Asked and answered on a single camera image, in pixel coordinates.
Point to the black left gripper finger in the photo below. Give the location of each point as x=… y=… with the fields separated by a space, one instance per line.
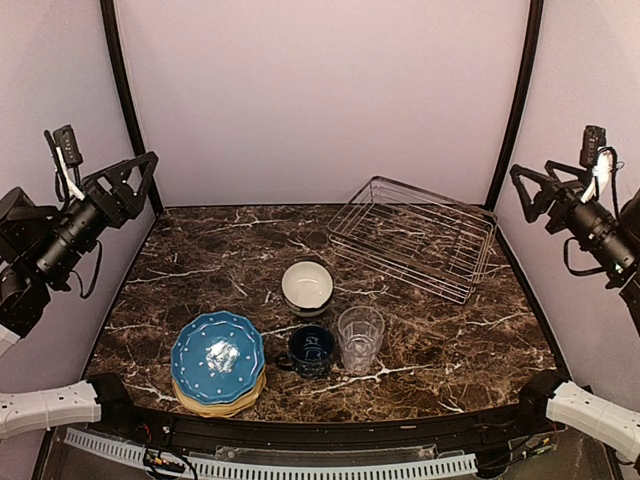
x=116 y=174
x=147 y=164

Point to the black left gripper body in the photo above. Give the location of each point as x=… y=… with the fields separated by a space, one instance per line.
x=61 y=252

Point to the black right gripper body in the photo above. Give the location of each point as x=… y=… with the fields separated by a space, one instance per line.
x=612 y=241

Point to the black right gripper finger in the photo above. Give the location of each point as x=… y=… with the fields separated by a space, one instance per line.
x=552 y=169
x=518 y=174

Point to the blue dotted plate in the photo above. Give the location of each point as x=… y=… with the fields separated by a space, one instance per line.
x=217 y=358

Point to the white blue bowl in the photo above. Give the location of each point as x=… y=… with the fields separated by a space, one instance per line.
x=307 y=288

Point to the clear glass cup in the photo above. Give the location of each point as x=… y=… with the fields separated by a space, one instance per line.
x=360 y=332

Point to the dark blue mug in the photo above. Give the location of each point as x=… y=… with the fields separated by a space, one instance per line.
x=309 y=354

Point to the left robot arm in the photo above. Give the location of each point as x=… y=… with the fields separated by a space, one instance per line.
x=40 y=247

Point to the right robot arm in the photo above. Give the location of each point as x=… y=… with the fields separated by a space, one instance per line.
x=586 y=274

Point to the black left corner post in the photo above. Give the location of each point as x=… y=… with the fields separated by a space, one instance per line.
x=119 y=73

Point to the black corner post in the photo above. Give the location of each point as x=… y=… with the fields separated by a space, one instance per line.
x=525 y=72
x=119 y=73

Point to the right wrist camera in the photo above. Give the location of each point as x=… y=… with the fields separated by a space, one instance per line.
x=599 y=161

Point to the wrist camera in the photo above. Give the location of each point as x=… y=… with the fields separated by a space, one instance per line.
x=599 y=161
x=66 y=159

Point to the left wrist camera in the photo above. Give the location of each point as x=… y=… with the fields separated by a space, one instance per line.
x=66 y=159

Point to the metal wire dish rack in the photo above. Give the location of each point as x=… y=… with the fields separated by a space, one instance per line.
x=427 y=240

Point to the black right corner post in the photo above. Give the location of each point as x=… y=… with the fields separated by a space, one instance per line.
x=525 y=72

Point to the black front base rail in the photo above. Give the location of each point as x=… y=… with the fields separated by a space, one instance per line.
x=490 y=435

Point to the white slotted cable duct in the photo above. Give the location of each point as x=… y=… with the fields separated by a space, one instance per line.
x=244 y=463

